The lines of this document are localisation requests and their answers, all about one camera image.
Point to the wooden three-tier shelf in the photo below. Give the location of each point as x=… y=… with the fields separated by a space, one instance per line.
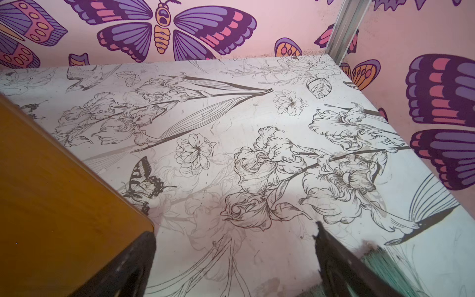
x=60 y=222

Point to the mint green hand brush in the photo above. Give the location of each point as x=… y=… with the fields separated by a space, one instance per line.
x=383 y=265

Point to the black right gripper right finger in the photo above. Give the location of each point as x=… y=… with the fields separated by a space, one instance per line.
x=343 y=273

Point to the aluminium frame post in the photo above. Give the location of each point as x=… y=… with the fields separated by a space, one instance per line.
x=344 y=30

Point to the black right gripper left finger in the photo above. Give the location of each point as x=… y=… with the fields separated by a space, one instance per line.
x=126 y=275

